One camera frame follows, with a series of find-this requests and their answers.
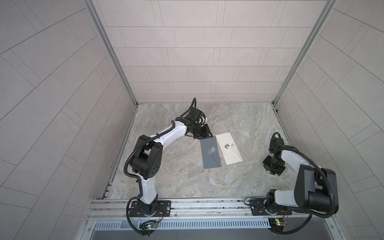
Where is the circuit board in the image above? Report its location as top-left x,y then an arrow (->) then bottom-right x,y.
268,218 -> 289,233
140,220 -> 159,231

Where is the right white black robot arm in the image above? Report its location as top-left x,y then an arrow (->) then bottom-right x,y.
263,132 -> 339,218

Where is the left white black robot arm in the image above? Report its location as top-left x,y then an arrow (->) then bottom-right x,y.
123,106 -> 213,207

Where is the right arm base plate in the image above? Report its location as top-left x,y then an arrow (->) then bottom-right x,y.
249,198 -> 293,216

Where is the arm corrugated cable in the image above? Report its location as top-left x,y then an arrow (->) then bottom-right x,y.
268,131 -> 336,219
123,97 -> 197,235

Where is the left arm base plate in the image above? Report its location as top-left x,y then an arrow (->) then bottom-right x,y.
129,200 -> 172,217

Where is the cream envelope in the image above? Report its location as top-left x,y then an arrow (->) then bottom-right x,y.
216,133 -> 243,165

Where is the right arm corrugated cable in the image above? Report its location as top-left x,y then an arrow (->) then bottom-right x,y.
268,131 -> 336,219

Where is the left circuit board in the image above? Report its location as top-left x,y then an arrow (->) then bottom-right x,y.
140,220 -> 159,231

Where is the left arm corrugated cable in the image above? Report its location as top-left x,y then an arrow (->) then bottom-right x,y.
123,97 -> 197,235

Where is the right circuit board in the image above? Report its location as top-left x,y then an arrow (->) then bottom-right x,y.
268,218 -> 289,233

